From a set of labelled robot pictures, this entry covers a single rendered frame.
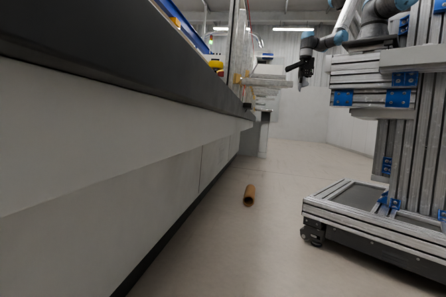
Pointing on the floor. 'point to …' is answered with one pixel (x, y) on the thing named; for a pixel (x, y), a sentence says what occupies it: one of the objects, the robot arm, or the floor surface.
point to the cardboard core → (249, 195)
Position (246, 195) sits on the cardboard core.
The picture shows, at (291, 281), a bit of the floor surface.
